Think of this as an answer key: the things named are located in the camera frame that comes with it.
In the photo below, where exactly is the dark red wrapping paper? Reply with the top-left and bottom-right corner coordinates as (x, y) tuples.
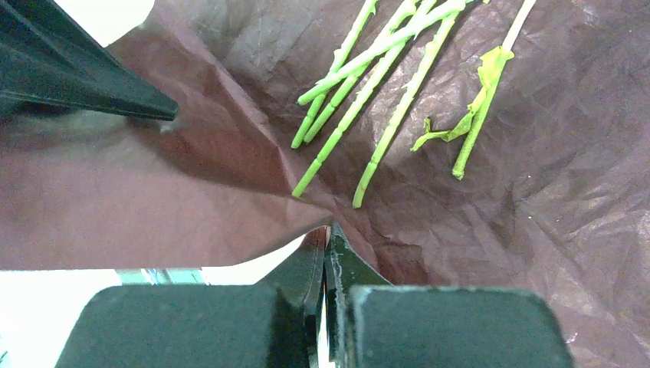
(1, 1), (649, 367)

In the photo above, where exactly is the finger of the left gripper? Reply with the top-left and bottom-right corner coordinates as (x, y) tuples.
(1, 1), (179, 121)

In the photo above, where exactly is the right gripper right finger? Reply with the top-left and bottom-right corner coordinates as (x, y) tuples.
(324, 223), (574, 367)

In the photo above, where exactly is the thin green filler sprig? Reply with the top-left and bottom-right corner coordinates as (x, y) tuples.
(410, 0), (536, 180)

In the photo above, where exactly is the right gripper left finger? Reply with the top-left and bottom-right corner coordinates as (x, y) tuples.
(56, 227), (325, 368)

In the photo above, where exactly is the pink fake flower stem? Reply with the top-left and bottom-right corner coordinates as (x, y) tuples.
(290, 0), (468, 209)

